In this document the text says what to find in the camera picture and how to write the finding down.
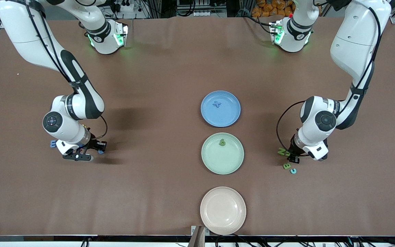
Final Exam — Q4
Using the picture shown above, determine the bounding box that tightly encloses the white power strip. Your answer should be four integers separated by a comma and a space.
115, 0, 133, 13

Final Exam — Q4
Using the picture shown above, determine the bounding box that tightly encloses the beige plate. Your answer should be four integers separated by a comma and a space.
200, 187, 247, 236

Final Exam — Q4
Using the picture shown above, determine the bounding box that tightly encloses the metal table bracket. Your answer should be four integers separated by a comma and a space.
191, 225, 210, 247

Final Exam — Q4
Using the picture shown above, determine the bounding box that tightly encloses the blue plate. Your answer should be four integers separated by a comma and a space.
201, 91, 241, 128

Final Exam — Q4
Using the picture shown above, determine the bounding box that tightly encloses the grey power strip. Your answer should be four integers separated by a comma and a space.
192, 10, 227, 17

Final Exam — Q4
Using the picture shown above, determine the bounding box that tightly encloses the orange fruit bag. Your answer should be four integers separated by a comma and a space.
251, 0, 296, 18

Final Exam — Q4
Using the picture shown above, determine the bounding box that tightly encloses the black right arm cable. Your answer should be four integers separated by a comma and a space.
26, 0, 108, 141

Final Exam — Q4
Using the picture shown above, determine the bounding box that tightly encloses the green plate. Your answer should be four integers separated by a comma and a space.
201, 132, 244, 175

